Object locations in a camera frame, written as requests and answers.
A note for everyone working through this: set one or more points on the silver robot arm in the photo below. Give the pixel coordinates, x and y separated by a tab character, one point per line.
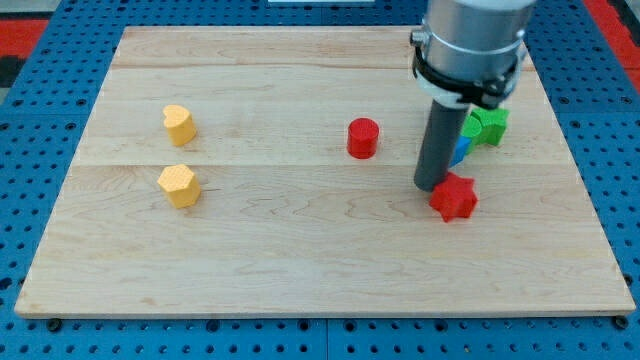
470	51

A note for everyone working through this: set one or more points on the red star block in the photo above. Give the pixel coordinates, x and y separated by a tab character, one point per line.
454	197

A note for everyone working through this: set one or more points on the green star block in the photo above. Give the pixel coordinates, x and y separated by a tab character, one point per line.
493	125

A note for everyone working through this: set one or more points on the red cylinder block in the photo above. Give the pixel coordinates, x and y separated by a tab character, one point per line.
362	138

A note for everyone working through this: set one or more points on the wooden board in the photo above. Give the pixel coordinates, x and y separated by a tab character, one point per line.
288	223

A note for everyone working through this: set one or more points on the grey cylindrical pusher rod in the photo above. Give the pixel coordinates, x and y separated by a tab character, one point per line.
442	131

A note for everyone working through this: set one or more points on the yellow hexagon block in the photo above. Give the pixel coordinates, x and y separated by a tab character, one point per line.
180	185

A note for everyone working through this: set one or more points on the blue block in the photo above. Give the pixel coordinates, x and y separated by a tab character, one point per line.
460	150

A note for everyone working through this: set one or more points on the yellow heart block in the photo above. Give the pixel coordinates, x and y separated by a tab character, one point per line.
179	124

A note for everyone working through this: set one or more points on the green round block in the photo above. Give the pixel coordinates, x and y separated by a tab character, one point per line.
471	130

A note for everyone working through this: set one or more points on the black cable clamp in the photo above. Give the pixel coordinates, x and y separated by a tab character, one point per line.
487	94

